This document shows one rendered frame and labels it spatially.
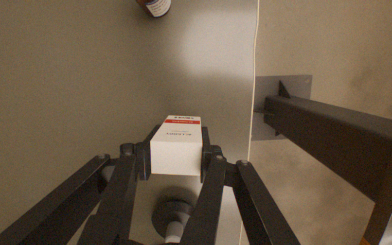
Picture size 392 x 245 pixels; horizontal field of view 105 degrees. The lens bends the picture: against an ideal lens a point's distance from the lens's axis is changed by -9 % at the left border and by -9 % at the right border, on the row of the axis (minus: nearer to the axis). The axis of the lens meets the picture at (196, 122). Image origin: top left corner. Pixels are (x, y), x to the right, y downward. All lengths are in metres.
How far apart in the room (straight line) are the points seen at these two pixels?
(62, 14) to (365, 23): 1.69
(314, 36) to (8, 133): 1.53
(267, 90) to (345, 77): 0.60
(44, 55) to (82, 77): 0.07
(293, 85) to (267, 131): 0.38
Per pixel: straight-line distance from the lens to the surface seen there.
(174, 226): 0.33
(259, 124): 1.32
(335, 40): 1.57
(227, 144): 0.29
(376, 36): 1.78
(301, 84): 1.40
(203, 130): 0.19
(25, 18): 0.38
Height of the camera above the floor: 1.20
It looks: 74 degrees down
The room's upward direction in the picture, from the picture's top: 179 degrees counter-clockwise
